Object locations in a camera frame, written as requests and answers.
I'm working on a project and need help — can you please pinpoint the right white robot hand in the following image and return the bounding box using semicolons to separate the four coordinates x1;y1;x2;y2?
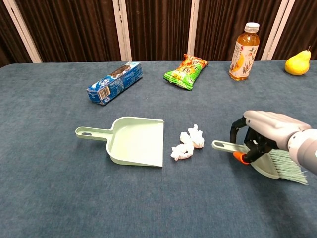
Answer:
230;110;312;166

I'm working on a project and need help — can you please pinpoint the mint green hand broom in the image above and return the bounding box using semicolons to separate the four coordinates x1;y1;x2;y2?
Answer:
211;139;309;185

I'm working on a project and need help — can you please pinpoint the white paper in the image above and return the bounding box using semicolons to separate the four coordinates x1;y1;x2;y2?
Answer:
170;123;206;162

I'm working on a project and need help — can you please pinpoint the mint green dustpan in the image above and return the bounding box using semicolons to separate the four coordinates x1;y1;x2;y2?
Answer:
75;116;165;168

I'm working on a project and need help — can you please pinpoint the yellow pear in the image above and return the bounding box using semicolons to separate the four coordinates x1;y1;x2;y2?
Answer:
284;46;312;76

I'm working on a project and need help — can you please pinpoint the tea bottle white cap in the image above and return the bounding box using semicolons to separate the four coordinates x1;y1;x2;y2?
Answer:
228;22;261;82

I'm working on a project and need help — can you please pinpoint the green orange snack bag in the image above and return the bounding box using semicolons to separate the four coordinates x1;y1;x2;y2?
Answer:
163;53;208;92

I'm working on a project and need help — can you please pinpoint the dark folding screen panel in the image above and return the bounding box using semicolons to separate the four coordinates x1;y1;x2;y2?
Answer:
118;0;196;61
0;0;35;67
269;0;317;60
9;0;127;63
190;0;285;61

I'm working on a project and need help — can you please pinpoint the blue cookie box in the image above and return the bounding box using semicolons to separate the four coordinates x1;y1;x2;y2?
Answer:
86;61;144;106

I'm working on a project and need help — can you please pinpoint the blue felt table cloth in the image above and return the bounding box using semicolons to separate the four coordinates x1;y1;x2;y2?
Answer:
0;59;317;238

